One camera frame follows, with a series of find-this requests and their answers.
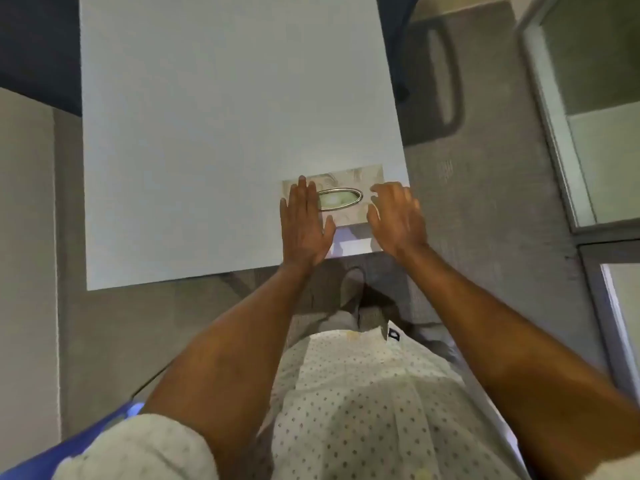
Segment person's right hand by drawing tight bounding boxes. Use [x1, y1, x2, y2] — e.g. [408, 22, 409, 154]
[367, 182, 429, 261]

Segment person's left hand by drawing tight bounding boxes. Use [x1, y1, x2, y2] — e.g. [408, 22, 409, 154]
[279, 176, 337, 268]

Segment marbled beige tissue box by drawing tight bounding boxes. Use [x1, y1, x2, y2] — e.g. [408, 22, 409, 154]
[281, 165, 387, 229]

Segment person's left forearm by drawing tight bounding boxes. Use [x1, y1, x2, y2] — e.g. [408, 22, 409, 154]
[142, 260, 322, 480]

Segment person's right forearm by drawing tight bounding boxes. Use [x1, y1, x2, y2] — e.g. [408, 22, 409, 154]
[394, 242, 640, 480]

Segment grey shoe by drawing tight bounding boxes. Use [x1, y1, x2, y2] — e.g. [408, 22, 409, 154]
[338, 267, 369, 316]

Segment light grey trousers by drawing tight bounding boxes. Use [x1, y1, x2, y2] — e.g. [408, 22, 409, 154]
[320, 310, 362, 333]

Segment grey chair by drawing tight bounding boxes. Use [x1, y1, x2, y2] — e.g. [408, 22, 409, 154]
[399, 17, 464, 146]

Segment white dotted shirt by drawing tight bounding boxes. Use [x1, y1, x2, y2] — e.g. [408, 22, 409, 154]
[52, 329, 532, 480]

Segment large grey framed glass panel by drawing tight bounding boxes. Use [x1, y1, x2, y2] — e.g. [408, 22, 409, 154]
[517, 0, 640, 236]

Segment narrow grey framed glass panel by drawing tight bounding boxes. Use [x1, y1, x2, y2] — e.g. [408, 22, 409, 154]
[577, 240, 640, 393]

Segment blue plastic chair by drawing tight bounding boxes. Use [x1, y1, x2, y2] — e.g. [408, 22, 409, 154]
[0, 402, 147, 480]

